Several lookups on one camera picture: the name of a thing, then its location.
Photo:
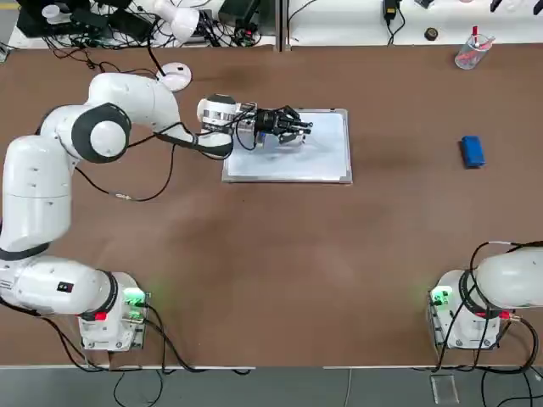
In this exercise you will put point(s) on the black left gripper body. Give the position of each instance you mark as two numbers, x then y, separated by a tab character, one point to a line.
269	123

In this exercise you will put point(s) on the blue whiteboard eraser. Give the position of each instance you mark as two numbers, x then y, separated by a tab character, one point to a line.
473	152

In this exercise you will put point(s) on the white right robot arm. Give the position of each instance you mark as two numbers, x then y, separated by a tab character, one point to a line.
509	280

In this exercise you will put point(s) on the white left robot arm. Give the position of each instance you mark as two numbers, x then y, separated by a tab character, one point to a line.
38	182

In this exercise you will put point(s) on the silver framed whiteboard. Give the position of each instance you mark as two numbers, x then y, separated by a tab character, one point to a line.
322	161

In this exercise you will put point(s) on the white desk lamp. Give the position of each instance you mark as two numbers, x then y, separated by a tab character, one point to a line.
182	19

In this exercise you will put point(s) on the black power adapter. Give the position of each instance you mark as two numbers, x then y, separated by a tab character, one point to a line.
390	9

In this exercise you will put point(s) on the black tape roll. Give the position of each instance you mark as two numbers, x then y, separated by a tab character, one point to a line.
432	34

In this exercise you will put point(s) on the clear plastic pen cup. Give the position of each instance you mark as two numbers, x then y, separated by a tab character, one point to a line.
468	57

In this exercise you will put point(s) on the red capped pen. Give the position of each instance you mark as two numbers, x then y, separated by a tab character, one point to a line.
475	31

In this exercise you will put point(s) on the black laptop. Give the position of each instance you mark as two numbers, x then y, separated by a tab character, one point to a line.
34	23

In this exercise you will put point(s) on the metal floor hatch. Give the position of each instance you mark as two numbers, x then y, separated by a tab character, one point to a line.
444	389

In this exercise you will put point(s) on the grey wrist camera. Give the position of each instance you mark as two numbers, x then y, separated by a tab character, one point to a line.
248	137

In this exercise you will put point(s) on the aluminium frame post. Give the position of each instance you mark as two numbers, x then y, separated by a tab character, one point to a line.
283	25

